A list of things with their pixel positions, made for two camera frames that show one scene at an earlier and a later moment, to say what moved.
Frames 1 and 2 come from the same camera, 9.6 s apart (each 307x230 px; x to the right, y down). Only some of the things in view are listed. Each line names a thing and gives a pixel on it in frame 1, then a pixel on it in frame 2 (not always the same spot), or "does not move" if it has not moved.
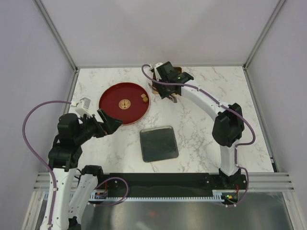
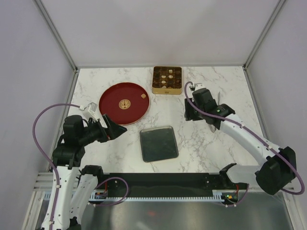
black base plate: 171,184 does not move
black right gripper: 163,94 → 188,114
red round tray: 126,102 does not move
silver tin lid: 158,143 does not move
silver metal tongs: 173,98 → 211,127
